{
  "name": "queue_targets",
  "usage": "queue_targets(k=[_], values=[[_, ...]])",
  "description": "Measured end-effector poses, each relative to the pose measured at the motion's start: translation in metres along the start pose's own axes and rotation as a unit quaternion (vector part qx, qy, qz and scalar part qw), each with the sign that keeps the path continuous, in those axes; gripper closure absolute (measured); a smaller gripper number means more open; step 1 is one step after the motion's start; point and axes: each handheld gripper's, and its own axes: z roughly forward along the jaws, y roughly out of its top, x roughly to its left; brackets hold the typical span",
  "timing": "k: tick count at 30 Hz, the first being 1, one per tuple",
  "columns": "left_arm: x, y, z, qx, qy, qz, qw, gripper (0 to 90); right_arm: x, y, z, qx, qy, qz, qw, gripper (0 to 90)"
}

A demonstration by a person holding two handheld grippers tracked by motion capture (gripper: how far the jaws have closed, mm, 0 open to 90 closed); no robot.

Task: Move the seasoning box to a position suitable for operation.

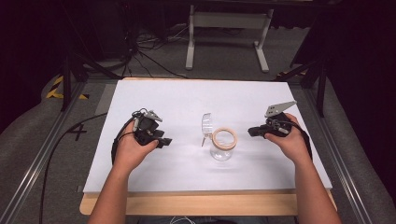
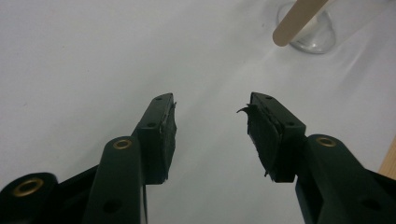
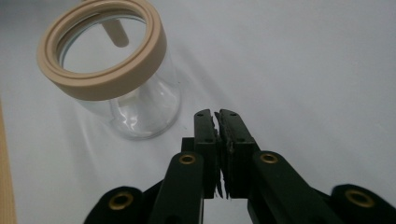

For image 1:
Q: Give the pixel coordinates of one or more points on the person's left hand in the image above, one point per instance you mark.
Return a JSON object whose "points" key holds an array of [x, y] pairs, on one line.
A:
{"points": [[132, 152]]}

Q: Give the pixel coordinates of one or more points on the glass jar with hinged lid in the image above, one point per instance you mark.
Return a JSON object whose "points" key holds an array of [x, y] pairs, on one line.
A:
{"points": [[222, 143]]}

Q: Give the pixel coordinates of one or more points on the white board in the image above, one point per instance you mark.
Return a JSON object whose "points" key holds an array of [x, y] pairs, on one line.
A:
{"points": [[186, 105]]}

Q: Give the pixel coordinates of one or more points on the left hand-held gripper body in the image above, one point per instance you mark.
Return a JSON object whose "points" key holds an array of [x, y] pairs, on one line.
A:
{"points": [[145, 124]]}

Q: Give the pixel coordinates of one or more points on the person's dark clothing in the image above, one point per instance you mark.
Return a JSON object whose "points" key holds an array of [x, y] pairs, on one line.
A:
{"points": [[236, 220]]}

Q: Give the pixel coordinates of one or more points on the black tripod stand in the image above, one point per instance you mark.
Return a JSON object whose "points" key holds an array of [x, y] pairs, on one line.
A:
{"points": [[320, 81], [67, 77]]}

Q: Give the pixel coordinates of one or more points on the wooden table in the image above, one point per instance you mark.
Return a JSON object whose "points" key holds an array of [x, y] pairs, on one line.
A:
{"points": [[199, 203]]}

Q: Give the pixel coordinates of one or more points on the white metal table frame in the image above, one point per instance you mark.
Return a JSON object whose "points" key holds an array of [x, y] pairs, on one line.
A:
{"points": [[230, 20]]}

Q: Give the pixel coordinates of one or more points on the person's right hand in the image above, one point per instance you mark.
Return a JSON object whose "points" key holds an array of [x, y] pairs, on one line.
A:
{"points": [[292, 143]]}

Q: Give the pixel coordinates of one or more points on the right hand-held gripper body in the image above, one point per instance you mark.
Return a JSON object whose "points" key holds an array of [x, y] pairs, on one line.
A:
{"points": [[278, 119]]}

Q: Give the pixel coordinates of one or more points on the yellow black floor tape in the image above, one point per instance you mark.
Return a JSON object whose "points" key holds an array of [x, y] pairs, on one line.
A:
{"points": [[57, 88]]}

